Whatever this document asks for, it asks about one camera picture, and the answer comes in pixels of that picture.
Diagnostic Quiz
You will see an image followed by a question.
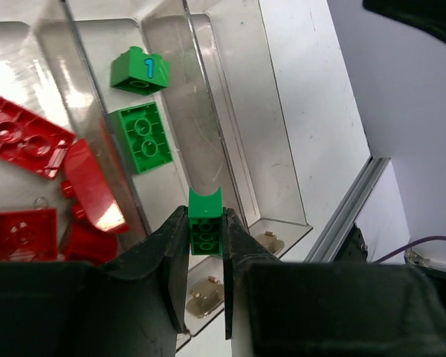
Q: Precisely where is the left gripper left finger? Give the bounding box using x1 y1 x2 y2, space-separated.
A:
0 206 189 356

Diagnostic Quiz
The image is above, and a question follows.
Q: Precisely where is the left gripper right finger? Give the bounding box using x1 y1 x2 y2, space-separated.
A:
222 208 446 356

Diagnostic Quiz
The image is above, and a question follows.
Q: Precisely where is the red rounded lego brick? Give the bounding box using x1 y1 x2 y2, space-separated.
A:
61 139 129 234

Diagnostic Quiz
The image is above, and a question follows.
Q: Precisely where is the tiny green lego brick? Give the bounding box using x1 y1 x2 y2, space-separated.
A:
188 187 224 256

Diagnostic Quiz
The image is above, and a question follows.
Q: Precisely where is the small red lego brick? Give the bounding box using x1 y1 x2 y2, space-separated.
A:
0 208 58 263

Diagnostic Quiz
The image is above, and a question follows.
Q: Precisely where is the large red lego brick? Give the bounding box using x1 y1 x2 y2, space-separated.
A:
0 96 76 180

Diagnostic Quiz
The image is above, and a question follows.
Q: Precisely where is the green number one lego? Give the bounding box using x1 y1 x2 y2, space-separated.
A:
110 46 170 96

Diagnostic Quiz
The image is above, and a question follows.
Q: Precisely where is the small red lego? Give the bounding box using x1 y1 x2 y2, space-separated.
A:
59 222 118 266

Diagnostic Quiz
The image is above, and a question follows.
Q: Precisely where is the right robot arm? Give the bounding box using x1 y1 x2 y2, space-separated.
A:
363 0 446 44

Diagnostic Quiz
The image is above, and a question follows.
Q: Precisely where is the clear bin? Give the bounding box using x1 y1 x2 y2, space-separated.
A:
0 1 147 251
36 0 246 338
188 1 312 257

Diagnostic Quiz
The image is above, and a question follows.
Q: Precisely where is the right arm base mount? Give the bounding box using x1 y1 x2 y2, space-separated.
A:
335 227 446 323

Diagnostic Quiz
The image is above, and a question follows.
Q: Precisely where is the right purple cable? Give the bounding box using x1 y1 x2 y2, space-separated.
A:
375 234 446 265

